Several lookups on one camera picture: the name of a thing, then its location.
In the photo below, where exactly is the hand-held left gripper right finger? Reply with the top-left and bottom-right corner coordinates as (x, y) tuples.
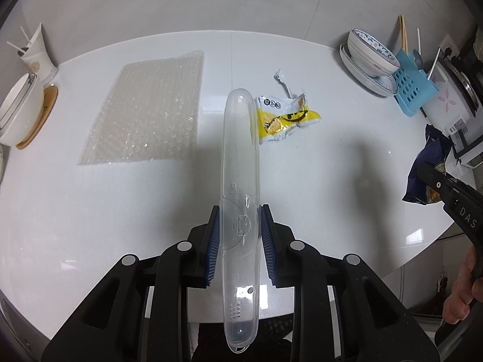
(258, 204), (442, 362)

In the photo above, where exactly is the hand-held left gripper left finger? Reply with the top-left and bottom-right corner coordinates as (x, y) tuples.
(41, 204), (221, 362)

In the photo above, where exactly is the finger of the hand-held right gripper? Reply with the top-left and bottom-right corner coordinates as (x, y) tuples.
(417, 164), (459, 208)

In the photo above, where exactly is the blue snack wrapper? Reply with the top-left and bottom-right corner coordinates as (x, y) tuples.
(401, 124), (453, 206)

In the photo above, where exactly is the clear plastic toothbrush case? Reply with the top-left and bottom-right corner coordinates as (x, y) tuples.
(220, 88), (262, 355)

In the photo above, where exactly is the person's right hand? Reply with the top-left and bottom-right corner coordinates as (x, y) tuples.
(442, 247), (483, 325)

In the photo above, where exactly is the white cabinet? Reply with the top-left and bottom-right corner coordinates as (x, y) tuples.
(385, 234), (469, 317)

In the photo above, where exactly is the white rice cooker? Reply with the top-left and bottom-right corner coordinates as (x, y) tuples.
(419, 58), (483, 140)

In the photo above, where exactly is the blue plastic basket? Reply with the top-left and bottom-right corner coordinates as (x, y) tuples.
(393, 49), (440, 116)

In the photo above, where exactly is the yellow snack wrapper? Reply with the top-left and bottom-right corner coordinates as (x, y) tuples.
(257, 92), (323, 144)

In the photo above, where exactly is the white plate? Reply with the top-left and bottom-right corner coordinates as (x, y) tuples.
(339, 43), (398, 97)

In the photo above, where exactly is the blue patterned bowl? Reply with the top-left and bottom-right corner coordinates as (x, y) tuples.
(347, 28), (401, 78)

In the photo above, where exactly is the clear bubble wrap sheet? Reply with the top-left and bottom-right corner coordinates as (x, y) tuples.
(77, 50), (205, 167)

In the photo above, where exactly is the small white torn wrapper piece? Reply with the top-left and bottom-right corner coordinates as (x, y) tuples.
(274, 68), (295, 97)

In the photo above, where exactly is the wooden coaster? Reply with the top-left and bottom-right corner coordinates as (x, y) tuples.
(16, 85), (59, 149)

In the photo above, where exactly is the large white ceramic bowl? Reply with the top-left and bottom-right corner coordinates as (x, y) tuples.
(0, 72), (45, 146)

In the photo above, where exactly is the tall white cup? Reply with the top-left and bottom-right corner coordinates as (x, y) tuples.
(21, 23), (59, 89)

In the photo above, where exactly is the white wall socket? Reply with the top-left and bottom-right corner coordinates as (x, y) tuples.
(440, 34), (457, 59)

